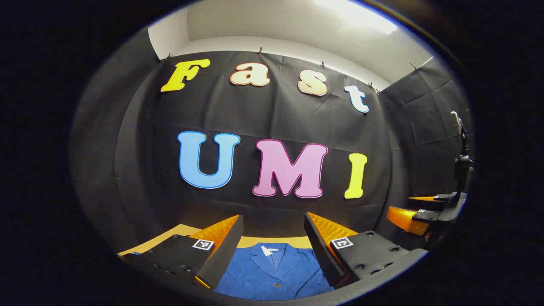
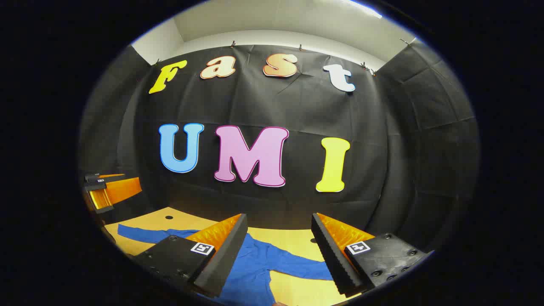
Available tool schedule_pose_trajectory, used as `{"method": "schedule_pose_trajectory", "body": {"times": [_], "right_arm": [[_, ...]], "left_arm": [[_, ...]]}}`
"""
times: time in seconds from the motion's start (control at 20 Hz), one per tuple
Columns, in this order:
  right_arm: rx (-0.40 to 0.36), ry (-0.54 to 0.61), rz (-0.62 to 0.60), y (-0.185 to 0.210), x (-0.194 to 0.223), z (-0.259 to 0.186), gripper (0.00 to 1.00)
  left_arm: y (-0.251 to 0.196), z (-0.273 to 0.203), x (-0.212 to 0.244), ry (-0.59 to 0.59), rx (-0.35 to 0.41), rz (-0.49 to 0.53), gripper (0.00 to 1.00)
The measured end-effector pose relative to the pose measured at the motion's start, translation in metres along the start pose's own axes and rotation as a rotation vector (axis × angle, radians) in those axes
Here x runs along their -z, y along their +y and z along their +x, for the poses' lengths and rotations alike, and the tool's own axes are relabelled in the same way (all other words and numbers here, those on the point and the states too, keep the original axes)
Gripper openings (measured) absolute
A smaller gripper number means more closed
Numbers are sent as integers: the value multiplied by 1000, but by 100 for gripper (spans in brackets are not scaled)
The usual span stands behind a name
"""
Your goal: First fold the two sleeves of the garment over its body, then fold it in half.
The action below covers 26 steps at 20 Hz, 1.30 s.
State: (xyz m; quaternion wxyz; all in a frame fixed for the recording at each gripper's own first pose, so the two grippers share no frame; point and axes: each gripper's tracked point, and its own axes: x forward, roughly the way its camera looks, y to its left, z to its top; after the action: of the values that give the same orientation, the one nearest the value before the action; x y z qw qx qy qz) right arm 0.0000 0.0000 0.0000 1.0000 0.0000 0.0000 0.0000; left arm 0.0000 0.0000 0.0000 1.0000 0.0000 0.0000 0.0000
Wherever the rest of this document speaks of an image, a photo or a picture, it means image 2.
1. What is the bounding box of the blue corduroy jacket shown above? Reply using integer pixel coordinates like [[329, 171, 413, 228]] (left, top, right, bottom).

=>
[[118, 224, 334, 306]]

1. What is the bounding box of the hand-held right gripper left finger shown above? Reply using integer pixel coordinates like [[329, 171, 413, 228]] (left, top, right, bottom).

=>
[[132, 213, 249, 298]]

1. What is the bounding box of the black backdrop cloth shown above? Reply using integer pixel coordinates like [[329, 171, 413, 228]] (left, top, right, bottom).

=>
[[79, 40, 481, 251]]

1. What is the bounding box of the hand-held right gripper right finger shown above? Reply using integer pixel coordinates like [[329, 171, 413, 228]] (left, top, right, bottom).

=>
[[311, 213, 428, 298]]

